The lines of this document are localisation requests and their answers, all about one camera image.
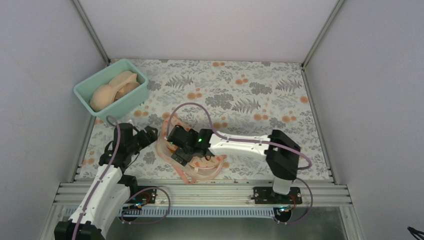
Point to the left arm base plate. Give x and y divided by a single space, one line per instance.
143 195

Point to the teal plastic bin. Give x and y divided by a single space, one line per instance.
85 89

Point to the grey slotted cable duct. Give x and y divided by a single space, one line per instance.
203 212

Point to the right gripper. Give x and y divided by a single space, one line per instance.
181 157

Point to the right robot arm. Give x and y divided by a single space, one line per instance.
279 151

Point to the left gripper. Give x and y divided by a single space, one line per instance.
152 137

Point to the floral table mat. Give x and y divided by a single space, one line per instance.
241 97

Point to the aluminium rail frame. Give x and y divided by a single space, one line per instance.
220 194

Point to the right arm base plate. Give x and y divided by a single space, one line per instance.
266 196

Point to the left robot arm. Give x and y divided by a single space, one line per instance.
111 187

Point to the beige bra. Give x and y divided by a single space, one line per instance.
117 88

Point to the pink mesh laundry bag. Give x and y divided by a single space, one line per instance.
198 169

